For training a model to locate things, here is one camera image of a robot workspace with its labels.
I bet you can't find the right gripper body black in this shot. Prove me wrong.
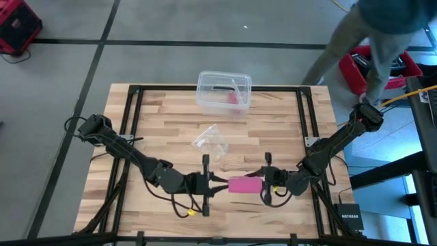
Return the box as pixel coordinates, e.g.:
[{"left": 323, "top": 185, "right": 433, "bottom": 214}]
[{"left": 264, "top": 152, "right": 291, "bottom": 206}]

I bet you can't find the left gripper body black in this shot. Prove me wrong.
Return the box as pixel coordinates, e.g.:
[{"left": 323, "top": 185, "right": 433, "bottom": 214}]
[{"left": 186, "top": 154, "right": 210, "bottom": 217}]

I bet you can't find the pink elastic bandage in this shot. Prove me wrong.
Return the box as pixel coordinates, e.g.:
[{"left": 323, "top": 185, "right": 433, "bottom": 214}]
[{"left": 227, "top": 176, "right": 264, "bottom": 195}]

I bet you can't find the clear plastic wrapper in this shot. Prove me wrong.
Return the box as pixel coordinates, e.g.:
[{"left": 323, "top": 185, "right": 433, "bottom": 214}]
[{"left": 191, "top": 123, "right": 229, "bottom": 161}]

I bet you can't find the clear plastic storage box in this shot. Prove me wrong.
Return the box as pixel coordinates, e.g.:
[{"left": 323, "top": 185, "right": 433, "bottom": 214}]
[{"left": 196, "top": 70, "right": 253, "bottom": 115}]

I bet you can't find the black floor beam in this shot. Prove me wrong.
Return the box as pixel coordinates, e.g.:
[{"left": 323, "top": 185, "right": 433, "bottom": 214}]
[{"left": 350, "top": 152, "right": 427, "bottom": 191}]

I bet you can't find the red plastic bin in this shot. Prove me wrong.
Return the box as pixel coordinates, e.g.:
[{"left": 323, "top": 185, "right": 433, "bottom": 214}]
[{"left": 338, "top": 44, "right": 423, "bottom": 96}]

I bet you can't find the black boxy device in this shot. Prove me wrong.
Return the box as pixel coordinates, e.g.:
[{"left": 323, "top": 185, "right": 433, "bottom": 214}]
[{"left": 351, "top": 53, "right": 371, "bottom": 74}]

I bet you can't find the black desk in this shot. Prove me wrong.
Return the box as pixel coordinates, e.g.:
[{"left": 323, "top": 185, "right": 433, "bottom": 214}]
[{"left": 406, "top": 75, "right": 437, "bottom": 246}]

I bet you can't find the black ribbed device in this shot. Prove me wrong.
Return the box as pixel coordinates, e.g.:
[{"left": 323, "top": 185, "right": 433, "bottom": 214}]
[{"left": 391, "top": 56, "right": 408, "bottom": 77}]

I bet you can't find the person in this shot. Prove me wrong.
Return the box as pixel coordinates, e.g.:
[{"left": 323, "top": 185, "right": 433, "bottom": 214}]
[{"left": 302, "top": 0, "right": 437, "bottom": 105}]

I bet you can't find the black floor stand base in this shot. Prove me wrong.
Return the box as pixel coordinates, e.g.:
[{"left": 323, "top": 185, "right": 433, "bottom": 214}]
[{"left": 423, "top": 25, "right": 437, "bottom": 54}]

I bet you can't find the red black crate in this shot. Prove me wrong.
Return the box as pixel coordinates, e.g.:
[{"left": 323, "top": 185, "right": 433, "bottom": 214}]
[{"left": 0, "top": 0, "right": 44, "bottom": 57}]

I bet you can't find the black camera cable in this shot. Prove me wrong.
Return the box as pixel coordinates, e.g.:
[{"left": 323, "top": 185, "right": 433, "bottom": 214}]
[
  {"left": 259, "top": 186, "right": 294, "bottom": 208},
  {"left": 143, "top": 179, "right": 203, "bottom": 219}
]

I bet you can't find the black Netgear network switch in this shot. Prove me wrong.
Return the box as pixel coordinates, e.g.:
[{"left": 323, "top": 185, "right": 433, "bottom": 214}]
[{"left": 333, "top": 203, "right": 365, "bottom": 232}]

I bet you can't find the black aluminium table frame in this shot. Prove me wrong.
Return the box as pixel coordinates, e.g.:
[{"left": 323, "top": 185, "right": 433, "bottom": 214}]
[{"left": 73, "top": 84, "right": 368, "bottom": 246}]

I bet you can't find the yellow hanging cable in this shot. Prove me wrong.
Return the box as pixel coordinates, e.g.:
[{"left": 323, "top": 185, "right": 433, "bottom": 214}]
[{"left": 377, "top": 85, "right": 437, "bottom": 109}]

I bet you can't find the thin black floor cable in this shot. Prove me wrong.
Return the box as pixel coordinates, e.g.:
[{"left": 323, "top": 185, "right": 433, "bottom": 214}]
[{"left": 0, "top": 49, "right": 31, "bottom": 65}]

